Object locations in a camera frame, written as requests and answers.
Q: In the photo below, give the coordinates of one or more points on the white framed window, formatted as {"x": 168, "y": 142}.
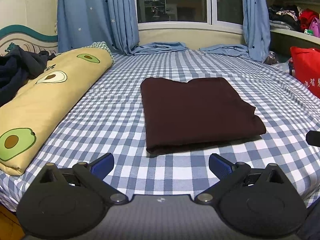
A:
{"x": 224, "y": 15}

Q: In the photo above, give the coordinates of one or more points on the blue left curtain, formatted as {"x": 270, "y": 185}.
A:
{"x": 82, "y": 22}

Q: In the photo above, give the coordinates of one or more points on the teal trimmed headboard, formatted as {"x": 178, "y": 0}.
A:
{"x": 26, "y": 38}

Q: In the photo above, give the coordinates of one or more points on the red fabric bag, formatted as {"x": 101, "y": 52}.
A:
{"x": 306, "y": 63}

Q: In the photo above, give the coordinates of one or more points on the clothes on shelf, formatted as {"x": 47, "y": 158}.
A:
{"x": 293, "y": 17}

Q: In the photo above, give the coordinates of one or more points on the white wall shelf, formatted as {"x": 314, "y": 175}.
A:
{"x": 282, "y": 40}

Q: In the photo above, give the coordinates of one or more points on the blue right curtain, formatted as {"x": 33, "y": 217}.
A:
{"x": 256, "y": 33}

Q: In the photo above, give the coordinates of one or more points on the maroon t-shirt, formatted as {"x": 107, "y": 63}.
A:
{"x": 203, "y": 112}

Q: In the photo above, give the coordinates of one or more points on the blue checkered bed sheet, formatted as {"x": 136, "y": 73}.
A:
{"x": 109, "y": 118}

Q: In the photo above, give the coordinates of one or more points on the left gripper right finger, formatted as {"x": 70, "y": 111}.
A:
{"x": 230, "y": 176}

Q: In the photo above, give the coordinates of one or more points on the dark navy clothes pile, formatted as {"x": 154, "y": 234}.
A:
{"x": 17, "y": 67}

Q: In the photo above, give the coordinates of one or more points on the blue curtain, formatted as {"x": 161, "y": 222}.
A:
{"x": 82, "y": 22}
{"x": 256, "y": 33}

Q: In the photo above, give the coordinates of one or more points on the yellow avocado print quilt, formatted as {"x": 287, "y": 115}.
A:
{"x": 31, "y": 116}

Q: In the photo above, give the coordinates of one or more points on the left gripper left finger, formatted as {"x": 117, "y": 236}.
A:
{"x": 92, "y": 177}

